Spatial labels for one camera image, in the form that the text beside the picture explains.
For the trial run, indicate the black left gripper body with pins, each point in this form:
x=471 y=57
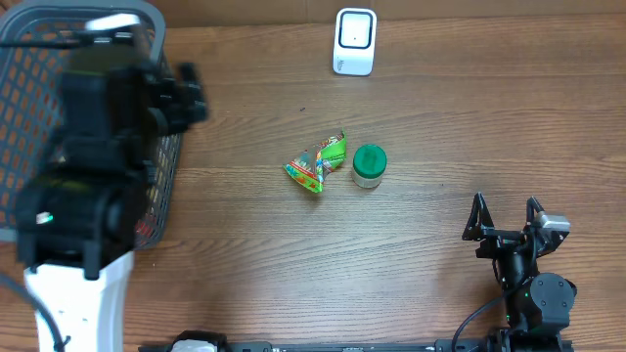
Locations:
x=167 y=112

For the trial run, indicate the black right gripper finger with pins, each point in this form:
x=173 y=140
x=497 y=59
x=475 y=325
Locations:
x=534 y=212
x=480 y=224

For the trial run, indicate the white barcode scanner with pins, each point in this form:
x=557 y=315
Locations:
x=355 y=41

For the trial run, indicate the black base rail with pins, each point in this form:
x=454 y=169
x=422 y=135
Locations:
x=195 y=340

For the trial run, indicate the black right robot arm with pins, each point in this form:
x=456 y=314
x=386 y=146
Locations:
x=537 y=305

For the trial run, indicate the green colourful candy bag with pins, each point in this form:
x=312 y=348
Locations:
x=311 y=168

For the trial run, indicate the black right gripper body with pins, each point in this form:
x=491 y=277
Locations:
x=497 y=243

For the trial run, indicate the green lid small jar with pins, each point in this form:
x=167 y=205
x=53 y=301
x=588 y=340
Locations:
x=368 y=166

